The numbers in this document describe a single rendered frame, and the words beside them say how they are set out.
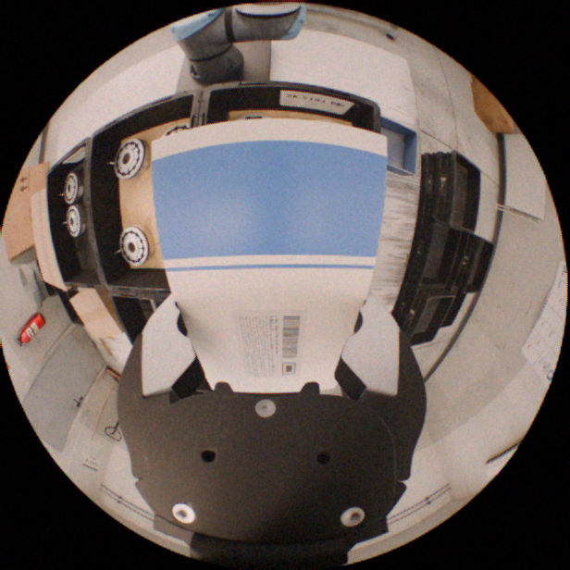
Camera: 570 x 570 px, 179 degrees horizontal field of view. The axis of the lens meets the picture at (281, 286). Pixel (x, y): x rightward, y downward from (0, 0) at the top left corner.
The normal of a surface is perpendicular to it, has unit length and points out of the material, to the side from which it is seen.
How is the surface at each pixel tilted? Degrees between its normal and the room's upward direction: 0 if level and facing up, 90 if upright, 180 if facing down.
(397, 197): 0
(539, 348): 90
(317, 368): 0
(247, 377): 0
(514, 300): 90
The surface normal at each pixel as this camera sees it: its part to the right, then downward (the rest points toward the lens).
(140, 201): 0.04, 0.48
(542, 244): -1.00, 0.01
